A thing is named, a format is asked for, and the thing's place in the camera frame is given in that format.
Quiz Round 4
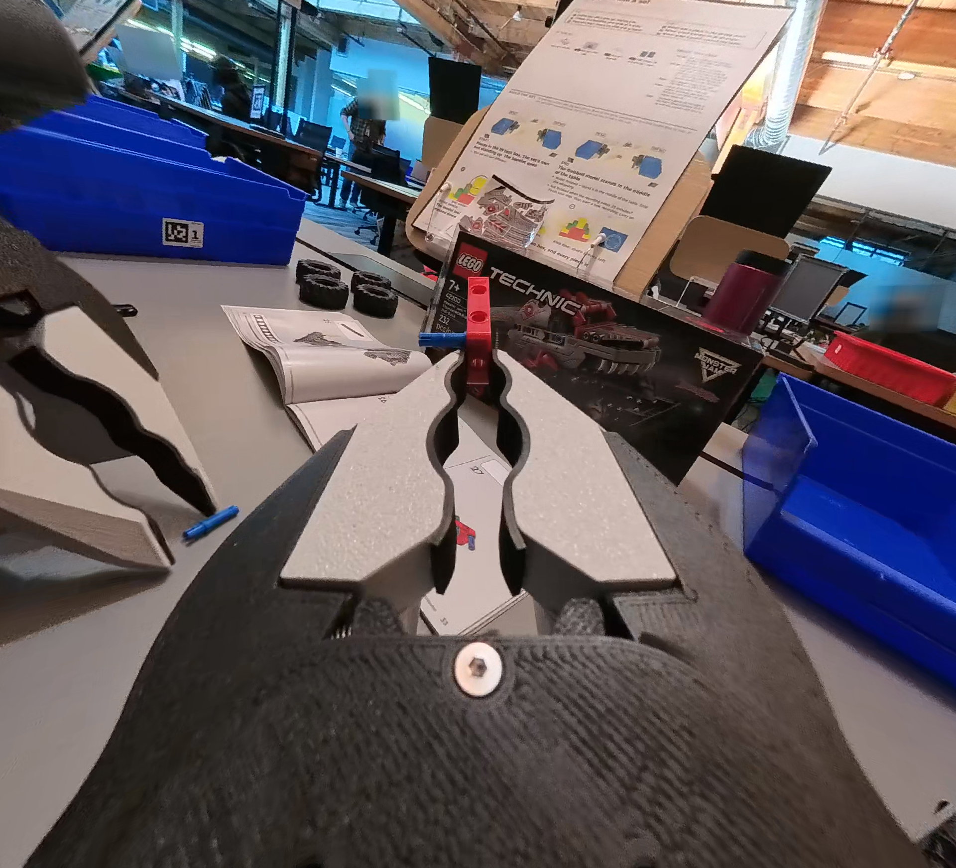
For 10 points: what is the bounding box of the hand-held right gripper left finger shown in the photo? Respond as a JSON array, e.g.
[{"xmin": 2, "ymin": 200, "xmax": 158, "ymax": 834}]
[{"xmin": 278, "ymin": 350, "xmax": 463, "ymax": 634}]

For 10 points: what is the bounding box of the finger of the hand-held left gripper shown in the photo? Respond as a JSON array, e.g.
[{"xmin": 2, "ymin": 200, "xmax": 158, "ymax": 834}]
[
  {"xmin": 0, "ymin": 360, "xmax": 174, "ymax": 572},
  {"xmin": 6, "ymin": 307, "xmax": 219, "ymax": 517}
]

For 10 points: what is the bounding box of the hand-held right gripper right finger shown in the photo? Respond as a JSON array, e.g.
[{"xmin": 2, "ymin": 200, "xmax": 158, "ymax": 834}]
[{"xmin": 489, "ymin": 349, "xmax": 681, "ymax": 634}]

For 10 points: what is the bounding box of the red angled toy beam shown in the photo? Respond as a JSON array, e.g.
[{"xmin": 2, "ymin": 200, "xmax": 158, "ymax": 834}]
[{"xmin": 465, "ymin": 277, "xmax": 496, "ymax": 391}]

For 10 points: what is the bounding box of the grey desk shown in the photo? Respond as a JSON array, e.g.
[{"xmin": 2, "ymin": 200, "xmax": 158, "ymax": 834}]
[{"xmin": 0, "ymin": 218, "xmax": 956, "ymax": 868}]

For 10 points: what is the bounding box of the blue plastic bin with label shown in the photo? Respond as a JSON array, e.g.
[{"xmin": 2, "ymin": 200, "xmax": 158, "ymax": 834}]
[{"xmin": 0, "ymin": 127, "xmax": 309, "ymax": 266}]

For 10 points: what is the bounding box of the open instruction booklet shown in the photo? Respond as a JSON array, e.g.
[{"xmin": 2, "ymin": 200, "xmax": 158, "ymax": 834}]
[{"xmin": 222, "ymin": 304, "xmax": 539, "ymax": 636}]

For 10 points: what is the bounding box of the black toy set box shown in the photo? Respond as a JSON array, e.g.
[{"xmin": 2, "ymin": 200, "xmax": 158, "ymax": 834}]
[{"xmin": 422, "ymin": 229, "xmax": 765, "ymax": 487}]

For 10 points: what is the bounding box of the maroon drink bottle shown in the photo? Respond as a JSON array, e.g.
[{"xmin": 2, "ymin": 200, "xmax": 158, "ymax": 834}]
[{"xmin": 702, "ymin": 250, "xmax": 794, "ymax": 336}]

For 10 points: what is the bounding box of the wooden sheet stand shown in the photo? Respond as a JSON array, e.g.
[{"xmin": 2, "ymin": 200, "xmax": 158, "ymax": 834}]
[
  {"xmin": 667, "ymin": 215, "xmax": 791, "ymax": 303},
  {"xmin": 405, "ymin": 112, "xmax": 714, "ymax": 300}
]

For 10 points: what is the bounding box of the computer monitor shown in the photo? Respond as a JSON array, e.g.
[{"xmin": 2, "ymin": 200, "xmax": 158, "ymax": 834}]
[{"xmin": 769, "ymin": 253, "xmax": 850, "ymax": 326}]

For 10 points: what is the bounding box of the clear sticker sheet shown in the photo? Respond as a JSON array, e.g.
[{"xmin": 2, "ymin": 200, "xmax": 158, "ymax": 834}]
[{"xmin": 458, "ymin": 174, "xmax": 558, "ymax": 251}]

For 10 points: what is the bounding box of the black office chair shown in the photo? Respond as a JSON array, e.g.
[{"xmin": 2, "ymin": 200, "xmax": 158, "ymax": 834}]
[{"xmin": 354, "ymin": 146, "xmax": 409, "ymax": 247}]

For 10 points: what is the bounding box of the red plastic bin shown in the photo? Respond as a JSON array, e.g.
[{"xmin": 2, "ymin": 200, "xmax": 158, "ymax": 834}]
[{"xmin": 824, "ymin": 330, "xmax": 956, "ymax": 408}]

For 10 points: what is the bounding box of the black sign board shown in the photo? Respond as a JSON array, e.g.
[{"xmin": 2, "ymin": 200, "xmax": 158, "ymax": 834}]
[{"xmin": 701, "ymin": 144, "xmax": 835, "ymax": 221}]

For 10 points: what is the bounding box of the white printed instruction sheet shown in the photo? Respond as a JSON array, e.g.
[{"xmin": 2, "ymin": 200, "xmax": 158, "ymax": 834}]
[{"xmin": 413, "ymin": 0, "xmax": 795, "ymax": 288}]

